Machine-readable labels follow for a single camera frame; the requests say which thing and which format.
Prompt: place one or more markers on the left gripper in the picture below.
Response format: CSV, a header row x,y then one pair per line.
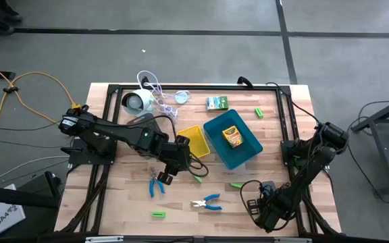
x,y
177,158

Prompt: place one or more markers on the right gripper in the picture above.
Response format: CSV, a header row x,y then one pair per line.
x,y
268,204

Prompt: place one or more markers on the green eraser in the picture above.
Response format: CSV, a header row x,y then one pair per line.
x,y
236,185
158,214
258,112
198,179

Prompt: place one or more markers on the yellow green crayon box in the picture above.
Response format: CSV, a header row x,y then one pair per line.
x,y
232,136

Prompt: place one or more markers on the green white pencil box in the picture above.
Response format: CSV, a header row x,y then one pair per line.
x,y
217,103

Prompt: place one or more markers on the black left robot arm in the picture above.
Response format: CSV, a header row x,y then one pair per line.
x,y
120,130

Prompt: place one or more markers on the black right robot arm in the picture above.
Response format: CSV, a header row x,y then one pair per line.
x,y
307,168

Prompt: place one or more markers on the teal plastic bin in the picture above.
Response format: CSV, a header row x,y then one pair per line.
x,y
245,155

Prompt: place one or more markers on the yellow plastic basket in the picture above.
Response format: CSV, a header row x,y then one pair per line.
x,y
198,140

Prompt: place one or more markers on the white round disc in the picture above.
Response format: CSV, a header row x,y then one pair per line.
x,y
182,98

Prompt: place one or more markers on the black stand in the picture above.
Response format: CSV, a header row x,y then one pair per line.
x,y
12,197

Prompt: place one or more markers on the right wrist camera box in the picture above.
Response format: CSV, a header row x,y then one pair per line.
x,y
252,207

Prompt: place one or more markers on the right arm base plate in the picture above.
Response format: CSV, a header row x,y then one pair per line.
x,y
286,146

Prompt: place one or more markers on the white metal bracket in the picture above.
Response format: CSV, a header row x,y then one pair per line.
x,y
292,240
105,239

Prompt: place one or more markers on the white security camera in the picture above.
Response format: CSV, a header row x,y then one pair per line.
x,y
137,101

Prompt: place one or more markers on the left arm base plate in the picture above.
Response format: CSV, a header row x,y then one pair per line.
x,y
79,157

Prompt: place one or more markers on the black aluminium table frame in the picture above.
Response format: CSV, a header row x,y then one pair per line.
x,y
214,88

